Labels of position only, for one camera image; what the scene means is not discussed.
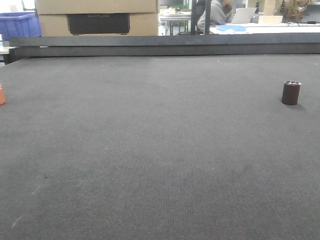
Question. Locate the dark brown cylindrical capacitor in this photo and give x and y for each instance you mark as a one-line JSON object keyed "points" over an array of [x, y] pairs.
{"points": [[290, 94]]}

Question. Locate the blue paper sheets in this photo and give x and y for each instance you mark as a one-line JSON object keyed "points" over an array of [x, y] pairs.
{"points": [[231, 29]]}

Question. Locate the black foam board strip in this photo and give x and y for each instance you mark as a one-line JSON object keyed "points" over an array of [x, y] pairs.
{"points": [[150, 46]]}

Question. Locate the lower cardboard box black panel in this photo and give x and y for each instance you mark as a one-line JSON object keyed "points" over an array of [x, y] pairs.
{"points": [[56, 25]]}

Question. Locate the seated person grey hoodie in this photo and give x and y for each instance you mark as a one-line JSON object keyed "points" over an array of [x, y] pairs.
{"points": [[220, 12]]}

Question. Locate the open silver laptop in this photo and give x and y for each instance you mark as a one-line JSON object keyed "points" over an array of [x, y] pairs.
{"points": [[243, 15]]}

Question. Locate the white background desk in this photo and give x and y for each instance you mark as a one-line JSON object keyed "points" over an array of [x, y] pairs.
{"points": [[255, 28]]}

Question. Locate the small cardboard box on desk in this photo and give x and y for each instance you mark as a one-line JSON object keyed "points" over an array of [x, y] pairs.
{"points": [[270, 19]]}

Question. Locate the orange object at table edge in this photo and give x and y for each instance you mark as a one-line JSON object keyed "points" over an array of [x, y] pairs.
{"points": [[2, 96]]}

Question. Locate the upper cardboard box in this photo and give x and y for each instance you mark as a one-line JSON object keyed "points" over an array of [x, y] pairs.
{"points": [[52, 7]]}

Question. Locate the person in brown jacket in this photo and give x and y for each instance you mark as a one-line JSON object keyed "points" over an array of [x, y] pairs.
{"points": [[292, 10]]}

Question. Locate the blue plastic crate background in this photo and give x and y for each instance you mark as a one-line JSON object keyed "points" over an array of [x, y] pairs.
{"points": [[19, 24]]}

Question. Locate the black vertical post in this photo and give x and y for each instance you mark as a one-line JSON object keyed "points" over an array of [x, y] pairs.
{"points": [[207, 17]]}

